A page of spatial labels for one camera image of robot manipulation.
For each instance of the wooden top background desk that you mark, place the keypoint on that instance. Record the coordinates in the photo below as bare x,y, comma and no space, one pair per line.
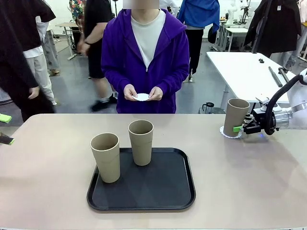
66,24

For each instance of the person in grey trousers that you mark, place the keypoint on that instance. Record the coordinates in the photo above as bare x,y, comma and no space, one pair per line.
52,52

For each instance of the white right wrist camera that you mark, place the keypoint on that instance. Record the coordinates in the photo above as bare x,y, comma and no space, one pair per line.
262,101

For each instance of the person's right hand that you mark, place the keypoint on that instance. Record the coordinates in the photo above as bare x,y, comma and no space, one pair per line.
130,92

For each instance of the person in blue jacket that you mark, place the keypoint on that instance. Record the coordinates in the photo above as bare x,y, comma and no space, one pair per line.
199,14

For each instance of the tall beige cup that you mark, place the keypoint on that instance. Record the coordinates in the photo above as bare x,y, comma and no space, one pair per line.
141,148
236,117
108,163

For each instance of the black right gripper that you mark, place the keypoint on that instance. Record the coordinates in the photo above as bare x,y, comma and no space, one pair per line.
254,124

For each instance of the white background desk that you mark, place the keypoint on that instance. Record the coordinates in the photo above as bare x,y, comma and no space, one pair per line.
236,30

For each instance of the person in plaid shirt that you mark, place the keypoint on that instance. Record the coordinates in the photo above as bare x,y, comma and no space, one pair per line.
76,9

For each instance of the left gripper green-padded finger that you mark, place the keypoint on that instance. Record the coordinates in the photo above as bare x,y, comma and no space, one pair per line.
6,140
4,118

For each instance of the white rectangular table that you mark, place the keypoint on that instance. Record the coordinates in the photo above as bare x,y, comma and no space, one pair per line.
239,72

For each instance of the black glass kettle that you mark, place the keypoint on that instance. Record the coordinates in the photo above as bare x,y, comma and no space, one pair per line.
208,106

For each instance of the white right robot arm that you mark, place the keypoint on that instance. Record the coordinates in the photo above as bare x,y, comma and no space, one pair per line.
298,100

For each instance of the person's right forearm, purple sleeve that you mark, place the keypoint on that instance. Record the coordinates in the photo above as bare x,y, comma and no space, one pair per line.
115,76

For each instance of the person in black tee, white trousers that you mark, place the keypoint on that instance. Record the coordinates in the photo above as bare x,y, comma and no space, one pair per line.
39,69

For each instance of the small black clamp part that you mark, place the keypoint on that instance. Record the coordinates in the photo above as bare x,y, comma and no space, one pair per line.
261,60

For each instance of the person's left hand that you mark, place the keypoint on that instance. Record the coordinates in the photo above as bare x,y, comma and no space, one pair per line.
157,94

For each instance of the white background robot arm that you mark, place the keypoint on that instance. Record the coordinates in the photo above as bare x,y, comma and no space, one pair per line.
231,12

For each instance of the person in black tee and shorts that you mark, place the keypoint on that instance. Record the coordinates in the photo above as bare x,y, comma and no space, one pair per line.
96,36

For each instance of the person's left forearm, purple sleeve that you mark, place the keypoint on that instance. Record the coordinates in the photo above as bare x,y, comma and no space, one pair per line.
172,79

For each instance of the black coat on stand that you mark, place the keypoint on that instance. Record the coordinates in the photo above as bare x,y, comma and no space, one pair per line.
275,31

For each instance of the person in long black coat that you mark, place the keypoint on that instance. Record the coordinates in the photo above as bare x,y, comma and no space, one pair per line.
12,72

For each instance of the white scalloped paper coaster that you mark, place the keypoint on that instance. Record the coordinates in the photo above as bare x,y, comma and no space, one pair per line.
142,97
221,131

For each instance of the person in purple hoodie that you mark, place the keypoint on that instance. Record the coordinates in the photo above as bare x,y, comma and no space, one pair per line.
120,48

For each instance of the black metal rod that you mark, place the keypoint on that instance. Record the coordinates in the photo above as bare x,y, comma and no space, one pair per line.
275,76
284,74

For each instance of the black plastic tray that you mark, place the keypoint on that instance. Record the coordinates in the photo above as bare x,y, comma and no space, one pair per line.
156,187

